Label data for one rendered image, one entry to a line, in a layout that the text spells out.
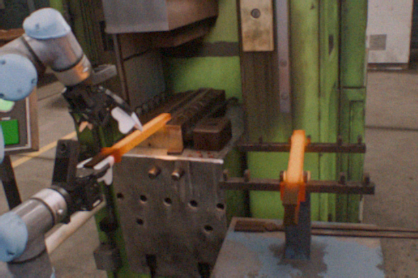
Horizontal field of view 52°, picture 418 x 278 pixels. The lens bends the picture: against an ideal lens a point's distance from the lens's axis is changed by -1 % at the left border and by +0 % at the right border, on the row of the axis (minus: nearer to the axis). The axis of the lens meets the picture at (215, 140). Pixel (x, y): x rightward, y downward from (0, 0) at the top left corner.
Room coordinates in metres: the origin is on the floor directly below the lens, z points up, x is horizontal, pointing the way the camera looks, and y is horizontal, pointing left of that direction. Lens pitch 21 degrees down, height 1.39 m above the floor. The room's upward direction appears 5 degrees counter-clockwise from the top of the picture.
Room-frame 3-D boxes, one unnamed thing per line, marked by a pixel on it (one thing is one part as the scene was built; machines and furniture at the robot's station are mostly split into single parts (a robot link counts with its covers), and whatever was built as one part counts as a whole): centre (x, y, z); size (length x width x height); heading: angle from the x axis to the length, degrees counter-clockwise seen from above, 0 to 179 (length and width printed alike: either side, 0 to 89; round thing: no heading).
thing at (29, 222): (0.70, 0.38, 0.98); 0.11 x 0.08 x 0.09; 158
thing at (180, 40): (1.46, 0.08, 1.24); 0.30 x 0.07 x 0.06; 159
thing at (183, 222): (1.42, 0.06, 0.69); 0.56 x 0.38 x 0.45; 159
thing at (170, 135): (1.44, 0.12, 0.96); 0.42 x 0.20 x 0.09; 159
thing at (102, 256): (1.48, 0.49, 0.36); 0.09 x 0.07 x 0.12; 69
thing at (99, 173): (0.89, 0.28, 1.00); 0.09 x 0.05 x 0.02; 156
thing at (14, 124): (1.25, 0.64, 1.01); 0.07 x 0.05 x 0.07; 94
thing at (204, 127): (1.23, 0.01, 0.95); 0.12 x 0.08 x 0.06; 159
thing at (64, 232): (1.28, 0.55, 0.62); 0.44 x 0.05 x 0.05; 159
